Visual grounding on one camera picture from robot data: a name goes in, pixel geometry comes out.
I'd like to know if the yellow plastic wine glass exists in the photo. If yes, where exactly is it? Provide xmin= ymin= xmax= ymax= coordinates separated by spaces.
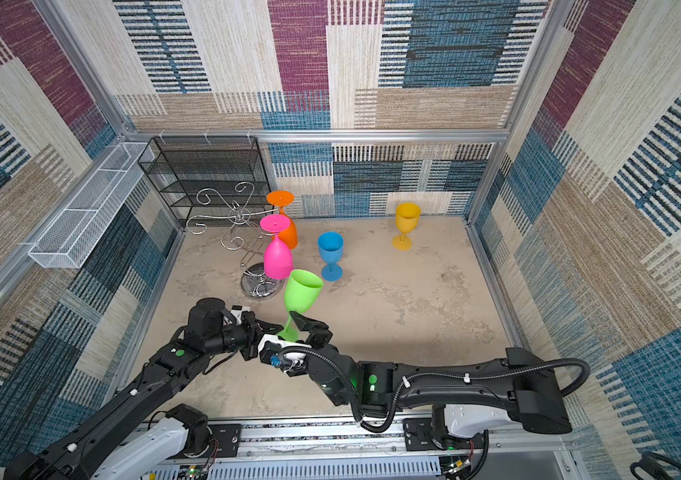
xmin=393 ymin=203 xmax=421 ymax=251

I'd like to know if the aluminium front rail frame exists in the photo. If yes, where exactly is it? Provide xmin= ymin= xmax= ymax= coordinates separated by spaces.
xmin=63 ymin=410 xmax=582 ymax=480

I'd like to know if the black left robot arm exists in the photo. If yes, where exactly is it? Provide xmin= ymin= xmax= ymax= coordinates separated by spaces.
xmin=4 ymin=298 xmax=282 ymax=479

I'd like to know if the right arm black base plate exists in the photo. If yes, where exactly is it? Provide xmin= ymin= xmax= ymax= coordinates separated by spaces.
xmin=402 ymin=417 xmax=486 ymax=452

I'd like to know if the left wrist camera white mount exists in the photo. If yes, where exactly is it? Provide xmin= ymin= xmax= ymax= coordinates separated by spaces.
xmin=224 ymin=305 xmax=250 ymax=325

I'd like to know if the pink plastic wine glass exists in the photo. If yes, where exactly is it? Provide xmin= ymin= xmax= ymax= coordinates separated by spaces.
xmin=260 ymin=214 xmax=294 ymax=280

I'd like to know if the orange plastic wine glass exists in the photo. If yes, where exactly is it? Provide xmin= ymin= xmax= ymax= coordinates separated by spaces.
xmin=265 ymin=190 xmax=300 ymax=251

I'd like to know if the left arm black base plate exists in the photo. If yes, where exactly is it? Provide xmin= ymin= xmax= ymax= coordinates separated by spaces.
xmin=188 ymin=423 xmax=242 ymax=458

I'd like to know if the white wire mesh basket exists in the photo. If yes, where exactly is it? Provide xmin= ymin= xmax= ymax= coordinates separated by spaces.
xmin=28 ymin=142 xmax=146 ymax=269

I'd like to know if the green plastic wine glass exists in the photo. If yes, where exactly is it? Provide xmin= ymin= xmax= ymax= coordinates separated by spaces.
xmin=278 ymin=269 xmax=324 ymax=342

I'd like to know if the blue plastic wine glass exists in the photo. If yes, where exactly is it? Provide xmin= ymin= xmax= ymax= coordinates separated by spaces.
xmin=318 ymin=232 xmax=345 ymax=282

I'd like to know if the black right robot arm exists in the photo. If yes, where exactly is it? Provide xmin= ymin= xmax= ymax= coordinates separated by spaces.
xmin=284 ymin=312 xmax=591 ymax=448

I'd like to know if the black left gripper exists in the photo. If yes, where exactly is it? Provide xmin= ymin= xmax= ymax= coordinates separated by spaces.
xmin=205 ymin=311 xmax=284 ymax=360

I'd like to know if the black wire shelf rack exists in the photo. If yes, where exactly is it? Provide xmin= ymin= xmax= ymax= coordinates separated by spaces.
xmin=138 ymin=136 xmax=272 ymax=228

